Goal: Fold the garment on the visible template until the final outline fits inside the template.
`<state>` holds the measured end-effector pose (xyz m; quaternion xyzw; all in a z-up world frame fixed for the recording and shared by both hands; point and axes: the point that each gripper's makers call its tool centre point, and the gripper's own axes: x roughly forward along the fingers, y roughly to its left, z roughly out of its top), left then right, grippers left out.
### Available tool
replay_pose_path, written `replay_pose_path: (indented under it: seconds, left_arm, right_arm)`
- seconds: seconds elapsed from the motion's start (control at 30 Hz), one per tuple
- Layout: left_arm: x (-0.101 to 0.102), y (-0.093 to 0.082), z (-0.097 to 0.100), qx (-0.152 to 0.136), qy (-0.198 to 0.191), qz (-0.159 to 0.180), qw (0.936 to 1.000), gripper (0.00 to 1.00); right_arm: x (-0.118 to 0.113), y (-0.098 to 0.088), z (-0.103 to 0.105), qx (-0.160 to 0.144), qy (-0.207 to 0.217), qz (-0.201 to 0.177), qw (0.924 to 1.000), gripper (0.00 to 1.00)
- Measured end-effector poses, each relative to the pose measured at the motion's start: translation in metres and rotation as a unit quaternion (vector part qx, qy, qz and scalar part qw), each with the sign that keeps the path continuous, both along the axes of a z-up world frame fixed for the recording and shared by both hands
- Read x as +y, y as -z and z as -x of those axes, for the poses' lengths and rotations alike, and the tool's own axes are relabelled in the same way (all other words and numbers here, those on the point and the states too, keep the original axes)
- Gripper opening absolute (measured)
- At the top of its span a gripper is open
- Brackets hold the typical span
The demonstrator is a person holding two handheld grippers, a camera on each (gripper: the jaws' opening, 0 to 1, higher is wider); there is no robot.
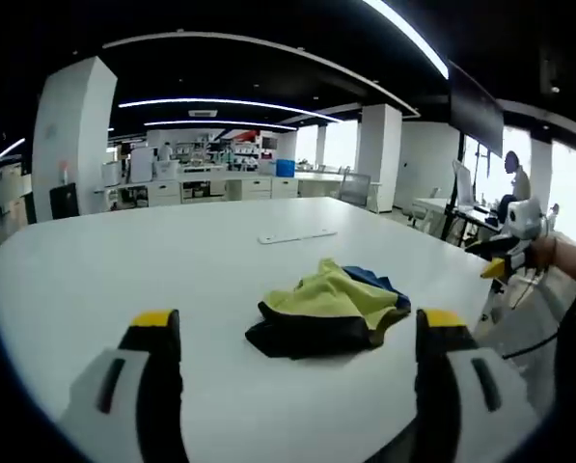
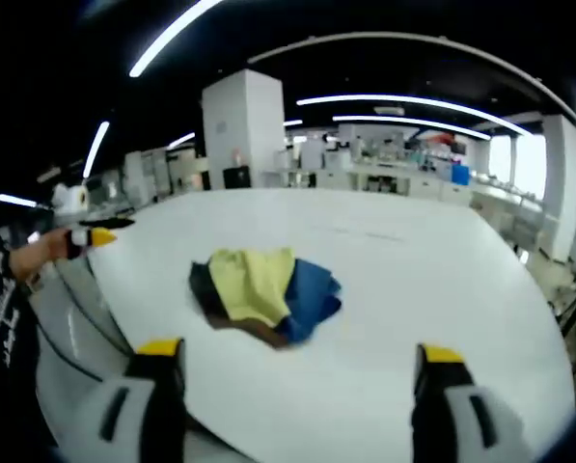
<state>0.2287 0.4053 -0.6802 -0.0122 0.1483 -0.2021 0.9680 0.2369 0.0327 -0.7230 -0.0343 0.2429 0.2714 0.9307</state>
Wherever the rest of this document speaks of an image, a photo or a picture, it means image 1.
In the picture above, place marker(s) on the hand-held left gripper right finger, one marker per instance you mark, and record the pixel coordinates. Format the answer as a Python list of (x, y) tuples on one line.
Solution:
[(461, 400)]

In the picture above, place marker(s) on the black hanging monitor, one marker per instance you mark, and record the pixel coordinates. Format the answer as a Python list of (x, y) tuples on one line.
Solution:
[(475, 108)]

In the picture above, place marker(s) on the blue crate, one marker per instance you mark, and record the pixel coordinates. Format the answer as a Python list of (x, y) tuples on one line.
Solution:
[(286, 168)]

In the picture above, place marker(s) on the person's right hand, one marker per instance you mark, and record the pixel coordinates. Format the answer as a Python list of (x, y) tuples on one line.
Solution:
[(544, 253)]

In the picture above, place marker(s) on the black chair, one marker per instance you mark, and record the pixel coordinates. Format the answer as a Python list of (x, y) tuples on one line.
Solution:
[(64, 201)]

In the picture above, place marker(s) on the curved ceiling light strip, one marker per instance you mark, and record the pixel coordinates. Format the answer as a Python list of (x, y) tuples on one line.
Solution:
[(229, 102)]

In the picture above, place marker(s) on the grey mesh office chair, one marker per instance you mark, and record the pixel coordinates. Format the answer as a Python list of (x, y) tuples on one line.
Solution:
[(355, 187)]

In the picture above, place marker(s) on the yellow blue grey garment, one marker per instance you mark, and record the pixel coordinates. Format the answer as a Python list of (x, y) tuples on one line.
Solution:
[(323, 301)]

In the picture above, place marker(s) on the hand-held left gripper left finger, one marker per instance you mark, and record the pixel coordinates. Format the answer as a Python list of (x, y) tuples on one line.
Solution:
[(123, 400)]

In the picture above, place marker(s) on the white table cover plate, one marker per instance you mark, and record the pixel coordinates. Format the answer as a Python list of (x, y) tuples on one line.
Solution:
[(297, 236)]

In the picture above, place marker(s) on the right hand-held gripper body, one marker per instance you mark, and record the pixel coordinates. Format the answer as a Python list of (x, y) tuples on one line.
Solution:
[(526, 219)]

